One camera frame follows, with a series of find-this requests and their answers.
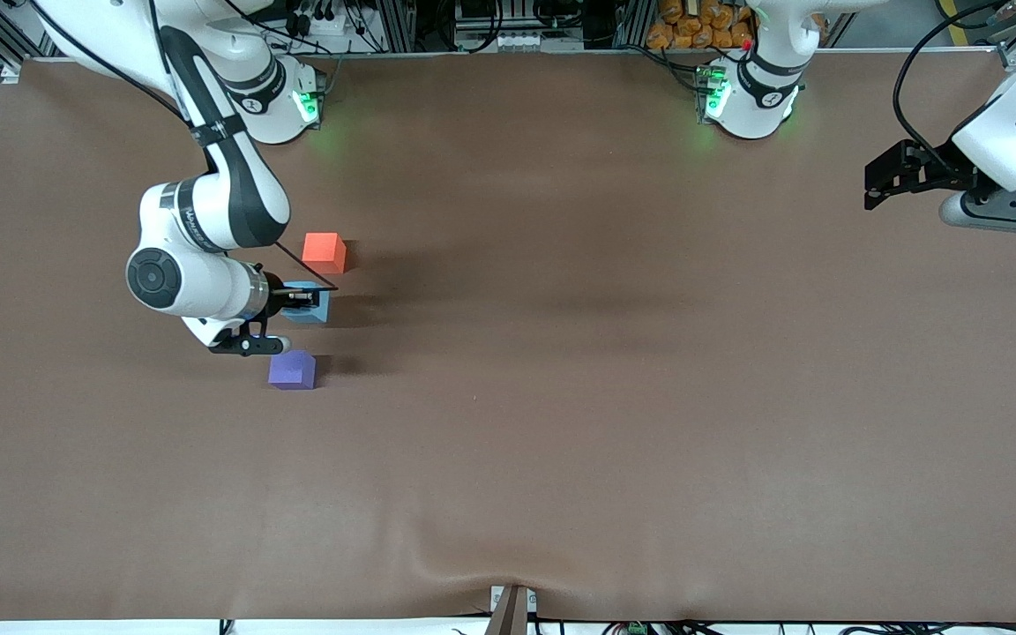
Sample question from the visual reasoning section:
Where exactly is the light blue foam cube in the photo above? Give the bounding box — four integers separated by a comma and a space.
283, 280, 332, 325

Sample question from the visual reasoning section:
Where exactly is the orange foam cube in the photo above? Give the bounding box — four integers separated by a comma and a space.
302, 232, 347, 275

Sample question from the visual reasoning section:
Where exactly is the purple foam cube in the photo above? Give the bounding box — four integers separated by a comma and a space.
267, 349, 317, 391

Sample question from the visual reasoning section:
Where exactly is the pile of orange objects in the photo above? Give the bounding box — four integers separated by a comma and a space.
646, 0, 756, 51

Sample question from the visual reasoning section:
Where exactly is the brown table mat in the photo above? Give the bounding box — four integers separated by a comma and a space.
0, 49, 1016, 624

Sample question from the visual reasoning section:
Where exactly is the white power strip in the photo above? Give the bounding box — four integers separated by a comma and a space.
286, 7, 350, 36

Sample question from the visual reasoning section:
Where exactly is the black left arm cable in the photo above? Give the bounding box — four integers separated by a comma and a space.
893, 0, 1016, 177

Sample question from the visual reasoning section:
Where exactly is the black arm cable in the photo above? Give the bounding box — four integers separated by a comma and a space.
893, 0, 1016, 177
27, 0, 193, 126

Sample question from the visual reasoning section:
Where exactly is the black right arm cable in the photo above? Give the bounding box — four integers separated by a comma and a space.
27, 0, 193, 126

